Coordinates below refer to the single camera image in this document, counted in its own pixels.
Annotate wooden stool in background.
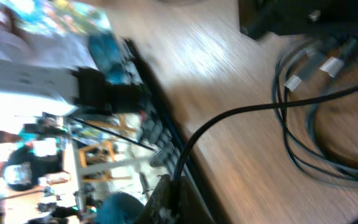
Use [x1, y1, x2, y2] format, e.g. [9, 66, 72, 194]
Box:
[77, 114, 135, 183]

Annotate black aluminium frame rail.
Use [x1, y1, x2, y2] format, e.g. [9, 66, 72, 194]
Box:
[123, 38, 229, 223]

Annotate person in dark shirt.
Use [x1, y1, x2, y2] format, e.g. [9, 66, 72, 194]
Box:
[0, 145, 71, 192]

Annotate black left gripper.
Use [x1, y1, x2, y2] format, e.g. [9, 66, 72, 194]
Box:
[238, 0, 358, 40]

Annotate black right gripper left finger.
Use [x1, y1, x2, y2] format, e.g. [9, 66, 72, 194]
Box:
[134, 174, 175, 224]

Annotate person in blue jeans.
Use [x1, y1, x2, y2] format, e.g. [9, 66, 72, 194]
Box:
[94, 192, 144, 224]

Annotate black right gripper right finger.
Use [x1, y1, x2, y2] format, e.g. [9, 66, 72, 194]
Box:
[176, 177, 214, 224]

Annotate black thick USB cable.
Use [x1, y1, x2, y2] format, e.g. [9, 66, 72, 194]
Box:
[172, 76, 358, 187]

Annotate black cable bundle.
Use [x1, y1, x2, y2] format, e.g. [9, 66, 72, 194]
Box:
[270, 34, 358, 224]

